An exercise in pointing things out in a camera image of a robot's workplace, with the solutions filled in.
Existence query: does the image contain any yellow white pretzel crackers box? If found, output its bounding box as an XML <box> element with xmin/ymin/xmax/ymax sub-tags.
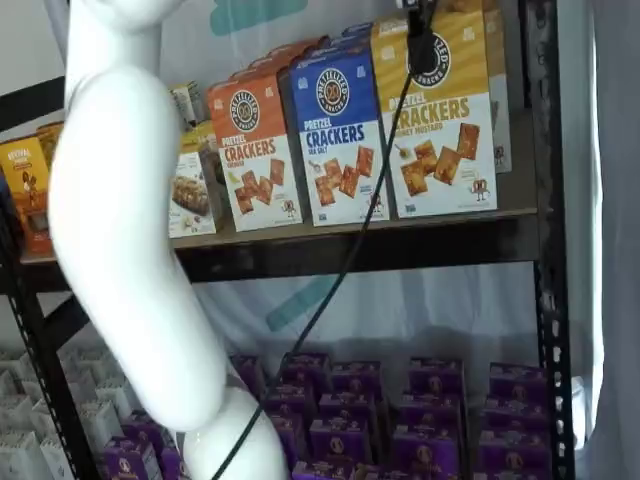
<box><xmin>482</xmin><ymin>6</ymin><xmax>513</xmax><ymax>175</ymax></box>
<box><xmin>371</xmin><ymin>0</ymin><xmax>500</xmax><ymax>220</ymax></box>

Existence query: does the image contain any brown wooden shelf board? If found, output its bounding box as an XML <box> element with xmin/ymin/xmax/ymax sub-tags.
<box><xmin>19</xmin><ymin>206</ymin><xmax>539</xmax><ymax>267</ymax></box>

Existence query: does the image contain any blue white pretzel crackers box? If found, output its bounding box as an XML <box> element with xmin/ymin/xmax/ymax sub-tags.
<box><xmin>298</xmin><ymin>36</ymin><xmax>375</xmax><ymax>59</ymax></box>
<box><xmin>289</xmin><ymin>48</ymin><xmax>392</xmax><ymax>227</ymax></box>
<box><xmin>341</xmin><ymin>22</ymin><xmax>376</xmax><ymax>41</ymax></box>

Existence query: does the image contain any orange white pretzel crackers box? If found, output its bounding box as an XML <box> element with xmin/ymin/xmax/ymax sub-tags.
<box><xmin>268</xmin><ymin>33</ymin><xmax>332</xmax><ymax>56</ymax></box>
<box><xmin>227</xmin><ymin>59</ymin><xmax>297</xmax><ymax>84</ymax></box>
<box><xmin>248</xmin><ymin>46</ymin><xmax>315</xmax><ymax>69</ymax></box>
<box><xmin>206</xmin><ymin>73</ymin><xmax>305</xmax><ymax>233</ymax></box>

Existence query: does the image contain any purple Annie's snack box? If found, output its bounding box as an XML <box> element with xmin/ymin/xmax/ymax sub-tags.
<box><xmin>280</xmin><ymin>352</ymin><xmax>331</xmax><ymax>389</ymax></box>
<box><xmin>229</xmin><ymin>354</ymin><xmax>264</xmax><ymax>396</ymax></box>
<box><xmin>391</xmin><ymin>427</ymin><xmax>468</xmax><ymax>480</ymax></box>
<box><xmin>308</xmin><ymin>417</ymin><xmax>373</xmax><ymax>464</ymax></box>
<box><xmin>476</xmin><ymin>427</ymin><xmax>552</xmax><ymax>480</ymax></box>
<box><xmin>481</xmin><ymin>394</ymin><xmax>550</xmax><ymax>434</ymax></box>
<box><xmin>104</xmin><ymin>435</ymin><xmax>162</xmax><ymax>480</ymax></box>
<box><xmin>291</xmin><ymin>459</ymin><xmax>354</xmax><ymax>480</ymax></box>
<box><xmin>318</xmin><ymin>392</ymin><xmax>378</xmax><ymax>424</ymax></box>
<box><xmin>352</xmin><ymin>463</ymin><xmax>397</xmax><ymax>480</ymax></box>
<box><xmin>121</xmin><ymin>411</ymin><xmax>172</xmax><ymax>452</ymax></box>
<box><xmin>269</xmin><ymin>413</ymin><xmax>308</xmax><ymax>454</ymax></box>
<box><xmin>399</xmin><ymin>392</ymin><xmax>466</xmax><ymax>433</ymax></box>
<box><xmin>331</xmin><ymin>360</ymin><xmax>383</xmax><ymax>397</ymax></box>
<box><xmin>159</xmin><ymin>447</ymin><xmax>189</xmax><ymax>480</ymax></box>
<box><xmin>260</xmin><ymin>384</ymin><xmax>318</xmax><ymax>419</ymax></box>
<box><xmin>488</xmin><ymin>363</ymin><xmax>550</xmax><ymax>401</ymax></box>
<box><xmin>409</xmin><ymin>355</ymin><xmax>466</xmax><ymax>396</ymax></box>

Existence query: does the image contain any white yellow granola bar box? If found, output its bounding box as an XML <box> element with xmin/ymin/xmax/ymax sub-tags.
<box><xmin>168</xmin><ymin>149</ymin><xmax>218</xmax><ymax>240</ymax></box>
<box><xmin>178</xmin><ymin>122</ymin><xmax>232</xmax><ymax>212</ymax></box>

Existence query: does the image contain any white box black graphic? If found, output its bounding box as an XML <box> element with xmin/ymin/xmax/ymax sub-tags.
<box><xmin>169</xmin><ymin>85</ymin><xmax>196</xmax><ymax>134</ymax></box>
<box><xmin>187</xmin><ymin>79</ymin><xmax>212</xmax><ymax>124</ymax></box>

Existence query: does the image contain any white paper box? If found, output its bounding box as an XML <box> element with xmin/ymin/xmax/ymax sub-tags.
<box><xmin>39</xmin><ymin>434</ymin><xmax>77</xmax><ymax>480</ymax></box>
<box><xmin>28</xmin><ymin>397</ymin><xmax>57</xmax><ymax>434</ymax></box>
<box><xmin>0</xmin><ymin>432</ymin><xmax>49</xmax><ymax>480</ymax></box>
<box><xmin>79</xmin><ymin>399</ymin><xmax>124</xmax><ymax>452</ymax></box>
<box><xmin>0</xmin><ymin>394</ymin><xmax>32</xmax><ymax>434</ymax></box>

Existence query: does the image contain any orange Natural snack box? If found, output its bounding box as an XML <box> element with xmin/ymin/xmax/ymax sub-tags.
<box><xmin>0</xmin><ymin>136</ymin><xmax>52</xmax><ymax>254</ymax></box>
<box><xmin>35</xmin><ymin>121</ymin><xmax>67</xmax><ymax>172</ymax></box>

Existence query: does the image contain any white teal-striped backdrop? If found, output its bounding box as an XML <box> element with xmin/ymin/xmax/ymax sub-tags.
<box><xmin>158</xmin><ymin>0</ymin><xmax>544</xmax><ymax>366</ymax></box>

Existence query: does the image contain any white fabric curtain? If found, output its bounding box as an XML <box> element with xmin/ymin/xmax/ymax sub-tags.
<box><xmin>549</xmin><ymin>0</ymin><xmax>640</xmax><ymax>480</ymax></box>

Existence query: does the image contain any long black cable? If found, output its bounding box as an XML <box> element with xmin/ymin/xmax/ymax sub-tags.
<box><xmin>209</xmin><ymin>4</ymin><xmax>437</xmax><ymax>480</ymax></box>

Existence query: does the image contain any black metal shelf frame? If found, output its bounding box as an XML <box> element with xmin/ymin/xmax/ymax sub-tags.
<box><xmin>0</xmin><ymin>0</ymin><xmax>577</xmax><ymax>480</ymax></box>

